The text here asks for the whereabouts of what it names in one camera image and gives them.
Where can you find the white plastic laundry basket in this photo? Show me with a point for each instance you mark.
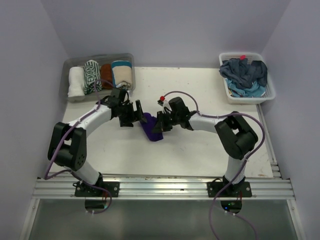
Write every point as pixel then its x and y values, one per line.
pixel 270 93

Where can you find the clear plastic tray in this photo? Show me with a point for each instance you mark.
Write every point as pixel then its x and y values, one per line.
pixel 101 59

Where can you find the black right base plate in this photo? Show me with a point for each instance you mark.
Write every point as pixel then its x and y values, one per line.
pixel 232 191

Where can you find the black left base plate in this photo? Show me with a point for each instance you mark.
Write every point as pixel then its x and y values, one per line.
pixel 85 191

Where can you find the white rolled towel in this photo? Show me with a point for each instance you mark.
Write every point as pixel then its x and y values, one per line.
pixel 76 83

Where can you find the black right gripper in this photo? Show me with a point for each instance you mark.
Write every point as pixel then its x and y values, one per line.
pixel 160 125

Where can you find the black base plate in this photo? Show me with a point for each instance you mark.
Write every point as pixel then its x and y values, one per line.
pixel 232 191
pixel 85 191

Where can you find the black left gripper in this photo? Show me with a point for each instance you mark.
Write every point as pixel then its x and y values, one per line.
pixel 128 122

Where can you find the purple towel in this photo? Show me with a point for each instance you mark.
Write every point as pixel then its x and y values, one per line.
pixel 148 125

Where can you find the beige teal rolled towel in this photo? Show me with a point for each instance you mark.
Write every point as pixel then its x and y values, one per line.
pixel 122 76

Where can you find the aluminium mounting rail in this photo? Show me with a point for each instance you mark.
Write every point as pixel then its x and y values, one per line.
pixel 152 187

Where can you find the green striped rolled towel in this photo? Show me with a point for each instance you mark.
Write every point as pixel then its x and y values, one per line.
pixel 92 77

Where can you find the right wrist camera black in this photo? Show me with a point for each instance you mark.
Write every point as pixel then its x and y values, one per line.
pixel 178 107

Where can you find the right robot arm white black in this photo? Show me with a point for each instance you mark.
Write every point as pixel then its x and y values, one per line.
pixel 235 134

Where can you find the brown rolled towel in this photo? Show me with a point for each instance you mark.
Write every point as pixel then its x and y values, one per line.
pixel 106 76

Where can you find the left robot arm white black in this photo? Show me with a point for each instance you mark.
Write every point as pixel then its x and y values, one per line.
pixel 68 146

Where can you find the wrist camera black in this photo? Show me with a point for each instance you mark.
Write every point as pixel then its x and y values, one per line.
pixel 178 107
pixel 119 97

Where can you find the light blue crumpled towel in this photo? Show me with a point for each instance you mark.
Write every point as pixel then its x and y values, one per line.
pixel 256 91

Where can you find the dark grey towel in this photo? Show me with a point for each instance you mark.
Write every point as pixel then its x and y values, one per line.
pixel 243 74

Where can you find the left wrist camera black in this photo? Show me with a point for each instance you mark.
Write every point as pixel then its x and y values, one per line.
pixel 119 97

